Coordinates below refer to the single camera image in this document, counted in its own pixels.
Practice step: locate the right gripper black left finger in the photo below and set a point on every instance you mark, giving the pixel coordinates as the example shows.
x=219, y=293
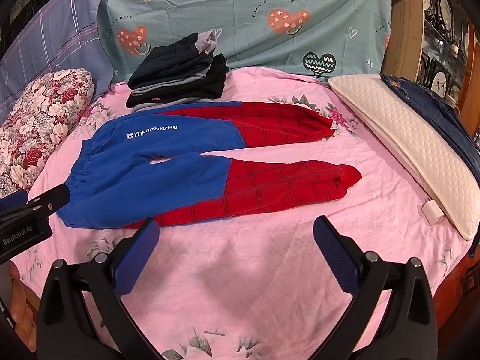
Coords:
x=65, y=328

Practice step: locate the black grey folded garment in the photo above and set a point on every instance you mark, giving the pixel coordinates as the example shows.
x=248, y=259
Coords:
x=211, y=86

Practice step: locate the blue and red pants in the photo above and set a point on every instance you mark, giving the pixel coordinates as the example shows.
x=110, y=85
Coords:
x=169, y=165

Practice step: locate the red floral pillow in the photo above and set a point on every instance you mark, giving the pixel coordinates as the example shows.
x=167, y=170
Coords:
x=46, y=112

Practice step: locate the grey folded garment bottom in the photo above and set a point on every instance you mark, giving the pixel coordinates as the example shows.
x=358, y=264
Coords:
x=159, y=105

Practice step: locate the black folded garment top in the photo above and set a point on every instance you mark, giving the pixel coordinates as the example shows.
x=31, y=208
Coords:
x=182, y=59

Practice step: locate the dark blue denim garment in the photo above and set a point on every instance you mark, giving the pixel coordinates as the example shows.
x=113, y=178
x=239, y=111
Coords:
x=440, y=116

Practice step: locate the person's left hand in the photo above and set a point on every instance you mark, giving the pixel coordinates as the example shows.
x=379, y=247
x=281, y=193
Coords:
x=21, y=313

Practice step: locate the teal heart-print blanket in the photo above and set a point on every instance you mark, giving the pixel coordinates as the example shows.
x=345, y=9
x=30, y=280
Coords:
x=323, y=38

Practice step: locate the wooden display cabinet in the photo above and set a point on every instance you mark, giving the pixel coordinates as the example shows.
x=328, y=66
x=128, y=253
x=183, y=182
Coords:
x=436, y=44

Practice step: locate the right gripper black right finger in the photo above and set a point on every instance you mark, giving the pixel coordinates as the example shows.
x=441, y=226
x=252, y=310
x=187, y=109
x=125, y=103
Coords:
x=408, y=329

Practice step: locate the blue plaid pillow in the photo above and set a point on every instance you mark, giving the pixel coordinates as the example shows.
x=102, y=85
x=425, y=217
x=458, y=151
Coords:
x=62, y=35

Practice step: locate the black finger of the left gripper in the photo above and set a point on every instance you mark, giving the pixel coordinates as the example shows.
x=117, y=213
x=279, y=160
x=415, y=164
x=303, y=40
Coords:
x=51, y=200

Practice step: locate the small white charger box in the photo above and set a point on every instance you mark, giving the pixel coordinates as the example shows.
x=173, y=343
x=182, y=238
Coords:
x=432, y=212

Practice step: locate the white quilted pillow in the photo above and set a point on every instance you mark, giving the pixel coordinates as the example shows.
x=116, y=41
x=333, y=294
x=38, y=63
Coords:
x=431, y=160

